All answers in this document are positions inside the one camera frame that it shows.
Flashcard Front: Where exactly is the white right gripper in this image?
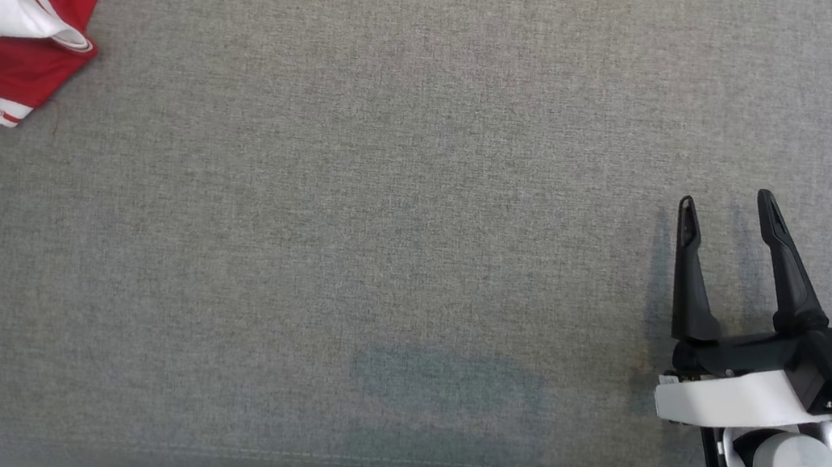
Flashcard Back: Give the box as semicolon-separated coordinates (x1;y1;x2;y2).
649;177;832;446

